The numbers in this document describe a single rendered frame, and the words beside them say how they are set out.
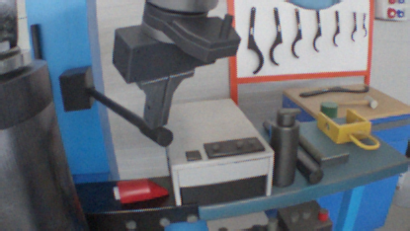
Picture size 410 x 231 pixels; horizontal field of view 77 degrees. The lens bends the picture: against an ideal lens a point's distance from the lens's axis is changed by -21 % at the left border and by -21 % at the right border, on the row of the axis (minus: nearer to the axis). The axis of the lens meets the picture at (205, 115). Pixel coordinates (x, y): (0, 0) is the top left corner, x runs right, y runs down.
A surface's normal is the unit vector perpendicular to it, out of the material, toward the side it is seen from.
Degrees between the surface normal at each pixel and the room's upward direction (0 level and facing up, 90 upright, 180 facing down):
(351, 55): 90
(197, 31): 25
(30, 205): 90
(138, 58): 115
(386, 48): 90
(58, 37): 90
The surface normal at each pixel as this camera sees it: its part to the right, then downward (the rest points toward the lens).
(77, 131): 0.18, 0.35
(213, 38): 0.22, -0.73
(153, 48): 0.59, 0.63
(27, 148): 0.87, 0.14
